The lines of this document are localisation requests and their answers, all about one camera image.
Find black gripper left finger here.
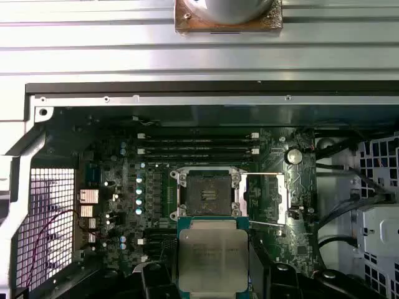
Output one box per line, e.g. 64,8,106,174
99,238,179,299

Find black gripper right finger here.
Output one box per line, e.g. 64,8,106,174
249,241,362,299

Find silver topped CPU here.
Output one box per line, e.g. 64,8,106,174
176,217,250,299

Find thin metal locking lever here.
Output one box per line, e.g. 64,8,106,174
248,219,281,227

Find metal socket cover frame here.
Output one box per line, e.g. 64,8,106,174
238,172,292,227

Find CPU socket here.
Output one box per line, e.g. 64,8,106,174
170,166,248,219

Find silver network port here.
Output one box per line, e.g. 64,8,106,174
80,188,99,204

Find silver metal drive cage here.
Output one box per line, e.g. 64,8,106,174
314,129,399,299

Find round coin cell battery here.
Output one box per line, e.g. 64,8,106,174
286,147,304,165

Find green motherboard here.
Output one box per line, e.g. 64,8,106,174
76,124,319,281

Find black PC case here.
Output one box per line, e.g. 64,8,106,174
0,81,399,299

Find curved black cable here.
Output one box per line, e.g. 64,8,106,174
316,235,359,250

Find thin red wire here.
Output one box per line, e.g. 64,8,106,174
26,209,82,288

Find black cable bundle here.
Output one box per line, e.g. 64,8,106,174
347,164,395,203

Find thin wire with white plug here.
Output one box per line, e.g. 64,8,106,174
132,115,160,127

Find square brown base plate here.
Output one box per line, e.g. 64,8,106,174
174,0,283,34

